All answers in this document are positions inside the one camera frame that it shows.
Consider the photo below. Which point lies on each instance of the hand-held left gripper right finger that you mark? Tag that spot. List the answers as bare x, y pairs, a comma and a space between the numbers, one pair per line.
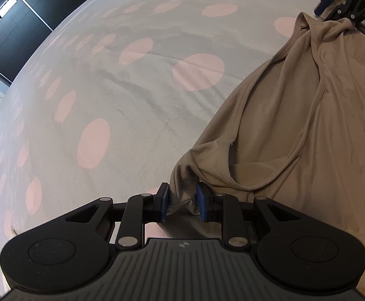
203, 203

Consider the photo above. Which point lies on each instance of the tan garment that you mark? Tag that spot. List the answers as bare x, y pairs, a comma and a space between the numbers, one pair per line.
295, 131

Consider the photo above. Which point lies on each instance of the pink polka dot bed cover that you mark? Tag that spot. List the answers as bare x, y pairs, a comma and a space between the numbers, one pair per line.
113, 100

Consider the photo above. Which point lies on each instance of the dark wardrobe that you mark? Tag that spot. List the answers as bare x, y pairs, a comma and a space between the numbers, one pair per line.
28, 9

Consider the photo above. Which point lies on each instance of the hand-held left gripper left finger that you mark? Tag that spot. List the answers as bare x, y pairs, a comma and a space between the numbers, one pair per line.
163, 203

